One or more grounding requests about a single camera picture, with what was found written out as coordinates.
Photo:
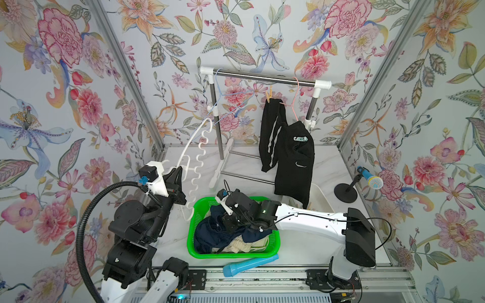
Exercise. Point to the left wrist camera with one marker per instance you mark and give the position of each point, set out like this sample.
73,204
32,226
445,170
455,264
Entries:
151,176

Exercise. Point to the tan clothespin on black shorts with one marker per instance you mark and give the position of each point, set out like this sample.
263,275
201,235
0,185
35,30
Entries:
269,94

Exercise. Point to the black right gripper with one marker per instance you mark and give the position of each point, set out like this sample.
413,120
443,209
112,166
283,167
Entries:
227,221

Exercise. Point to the mint green clothespin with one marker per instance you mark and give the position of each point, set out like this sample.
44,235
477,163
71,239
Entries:
301,139

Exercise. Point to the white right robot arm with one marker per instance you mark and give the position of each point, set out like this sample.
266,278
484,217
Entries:
351,229

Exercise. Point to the white tray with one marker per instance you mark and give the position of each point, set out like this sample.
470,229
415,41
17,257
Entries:
317,200

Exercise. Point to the pink hanger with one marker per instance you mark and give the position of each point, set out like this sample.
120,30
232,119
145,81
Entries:
291,106

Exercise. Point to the white hanger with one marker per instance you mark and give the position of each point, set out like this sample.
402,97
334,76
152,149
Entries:
192,168

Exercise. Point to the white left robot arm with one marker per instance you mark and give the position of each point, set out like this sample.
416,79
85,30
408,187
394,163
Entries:
136,227

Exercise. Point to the teal flashlight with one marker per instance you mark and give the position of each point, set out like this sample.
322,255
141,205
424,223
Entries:
233,269

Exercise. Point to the steel clothes rack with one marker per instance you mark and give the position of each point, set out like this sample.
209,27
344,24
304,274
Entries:
317,85

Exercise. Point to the green plastic basket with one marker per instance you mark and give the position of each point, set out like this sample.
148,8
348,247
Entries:
200,212

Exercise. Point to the black shorts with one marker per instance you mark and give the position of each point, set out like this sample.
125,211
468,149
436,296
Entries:
293,160

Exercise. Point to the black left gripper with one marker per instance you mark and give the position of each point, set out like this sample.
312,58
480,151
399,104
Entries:
175,192

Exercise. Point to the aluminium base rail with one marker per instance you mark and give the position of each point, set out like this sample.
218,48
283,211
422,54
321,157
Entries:
266,284

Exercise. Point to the navy blue shorts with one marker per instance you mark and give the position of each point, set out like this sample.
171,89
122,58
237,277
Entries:
211,233

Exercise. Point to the beige shorts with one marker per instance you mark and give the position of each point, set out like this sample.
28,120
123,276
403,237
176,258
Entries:
237,245

